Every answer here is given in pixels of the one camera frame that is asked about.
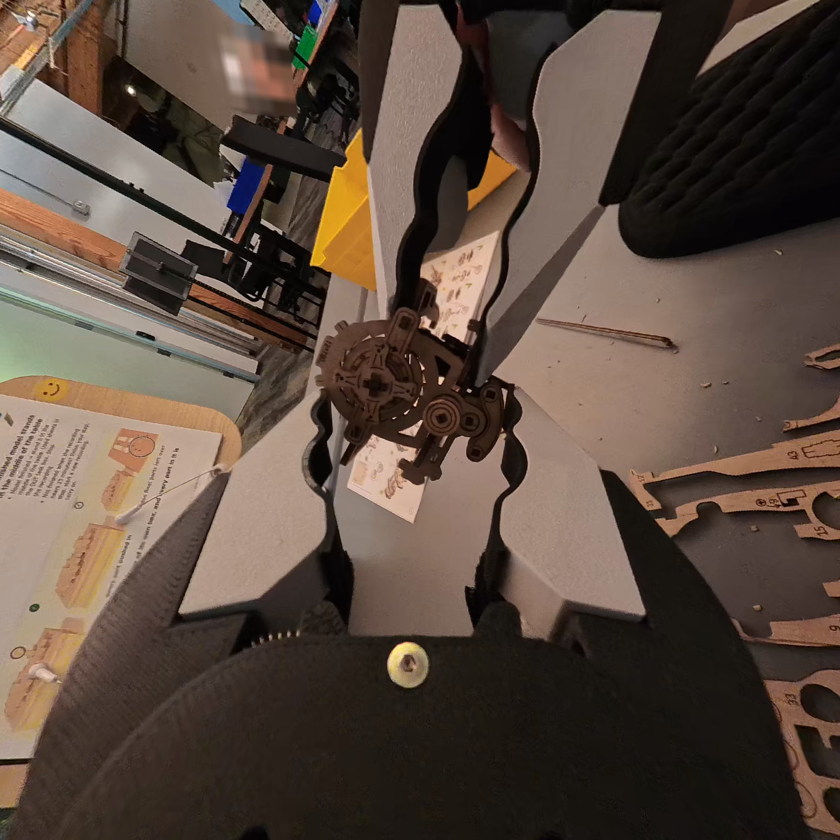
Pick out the open instruction booklet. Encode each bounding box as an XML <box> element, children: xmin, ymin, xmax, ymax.
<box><xmin>346</xmin><ymin>230</ymin><xmax>503</xmax><ymax>524</ymax></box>

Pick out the partly built wooden model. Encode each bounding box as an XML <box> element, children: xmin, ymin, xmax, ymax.
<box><xmin>315</xmin><ymin>279</ymin><xmax>509</xmax><ymax>485</ymax></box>

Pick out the blue plastic bin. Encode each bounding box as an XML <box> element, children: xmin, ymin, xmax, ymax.
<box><xmin>230</xmin><ymin>161</ymin><xmax>266</xmax><ymax>214</ymax></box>

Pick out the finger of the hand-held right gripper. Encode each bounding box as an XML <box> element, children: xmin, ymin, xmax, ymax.
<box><xmin>474</xmin><ymin>10</ymin><xmax>662</xmax><ymax>386</ymax></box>
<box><xmin>366</xmin><ymin>2</ymin><xmax>475</xmax><ymax>315</ymax></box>

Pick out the thin wooden strip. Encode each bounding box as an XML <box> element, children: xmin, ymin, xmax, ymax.
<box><xmin>535</xmin><ymin>318</ymin><xmax>677</xmax><ymax>350</ymax></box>

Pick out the grey wall-mounted box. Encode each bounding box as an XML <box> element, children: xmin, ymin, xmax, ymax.
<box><xmin>118</xmin><ymin>231</ymin><xmax>199</xmax><ymax>315</ymax></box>

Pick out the yellow plastic bin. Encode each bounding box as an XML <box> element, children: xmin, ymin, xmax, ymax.
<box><xmin>310</xmin><ymin>128</ymin><xmax>519</xmax><ymax>293</ymax></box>

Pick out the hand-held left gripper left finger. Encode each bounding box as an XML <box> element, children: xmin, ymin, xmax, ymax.
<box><xmin>178</xmin><ymin>391</ymin><xmax>355</xmax><ymax>636</ymax></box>

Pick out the person's right hand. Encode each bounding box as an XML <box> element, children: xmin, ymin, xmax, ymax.
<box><xmin>489</xmin><ymin>105</ymin><xmax>532</xmax><ymax>173</ymax></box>

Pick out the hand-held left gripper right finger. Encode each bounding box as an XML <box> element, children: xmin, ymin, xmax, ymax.
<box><xmin>467</xmin><ymin>386</ymin><xmax>648</xmax><ymax>642</ymax></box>

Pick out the black quilted cushion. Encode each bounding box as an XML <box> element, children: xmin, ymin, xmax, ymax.
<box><xmin>618</xmin><ymin>0</ymin><xmax>840</xmax><ymax>260</ymax></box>

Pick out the printed task instruction sheet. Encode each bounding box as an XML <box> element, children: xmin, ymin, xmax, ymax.
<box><xmin>0</xmin><ymin>394</ymin><xmax>224</xmax><ymax>762</ymax></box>

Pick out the laser-cut plywood parts sheet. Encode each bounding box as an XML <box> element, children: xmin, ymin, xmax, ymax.
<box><xmin>626</xmin><ymin>344</ymin><xmax>840</xmax><ymax>840</ymax></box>

